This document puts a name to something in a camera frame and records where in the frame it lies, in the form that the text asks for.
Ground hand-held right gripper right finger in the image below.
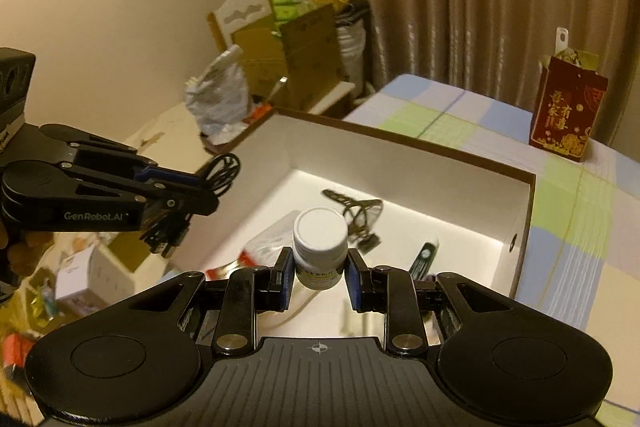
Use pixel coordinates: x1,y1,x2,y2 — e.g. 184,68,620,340
345,248,517,356

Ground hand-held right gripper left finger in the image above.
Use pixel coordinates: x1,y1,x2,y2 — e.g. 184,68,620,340
127,247,297,354

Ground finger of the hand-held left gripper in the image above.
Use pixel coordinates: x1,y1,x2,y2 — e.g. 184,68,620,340
40,123,202,188
59,159,222,218

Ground white pill bottle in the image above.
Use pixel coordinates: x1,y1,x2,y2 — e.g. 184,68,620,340
292,206,349,292

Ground black cable bundle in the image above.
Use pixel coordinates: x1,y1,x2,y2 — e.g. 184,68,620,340
137,152,242,259

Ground red snack packet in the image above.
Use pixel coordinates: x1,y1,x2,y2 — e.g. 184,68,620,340
205,264,242,281

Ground dark green tube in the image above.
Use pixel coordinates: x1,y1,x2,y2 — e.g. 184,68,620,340
407,242,442,281

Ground brown hair claw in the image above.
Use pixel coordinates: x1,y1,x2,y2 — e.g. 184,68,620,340
322,188,385,254

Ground brown cardboard box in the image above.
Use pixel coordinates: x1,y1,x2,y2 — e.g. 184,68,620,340
165,107,537,344

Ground small white box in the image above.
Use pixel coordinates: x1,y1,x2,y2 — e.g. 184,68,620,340
54,248,101,309

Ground crumpled white bag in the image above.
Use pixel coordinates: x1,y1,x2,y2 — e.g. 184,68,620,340
185,46,252,146

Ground yellowish cardboard carton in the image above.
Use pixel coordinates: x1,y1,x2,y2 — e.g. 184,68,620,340
232,24,287,104

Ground white carved headboard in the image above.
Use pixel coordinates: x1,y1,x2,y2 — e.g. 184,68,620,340
207,0,274,54

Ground brown cardboard carton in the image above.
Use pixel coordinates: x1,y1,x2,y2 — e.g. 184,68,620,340
280,4,354,114

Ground small green tissue pack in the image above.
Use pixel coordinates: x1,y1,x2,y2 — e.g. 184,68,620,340
267,0,314,26

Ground white striped plastic bag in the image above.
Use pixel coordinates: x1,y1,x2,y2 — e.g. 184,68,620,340
335,0,372,84

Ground checked bed sheet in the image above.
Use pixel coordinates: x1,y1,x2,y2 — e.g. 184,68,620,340
345,74,640,408

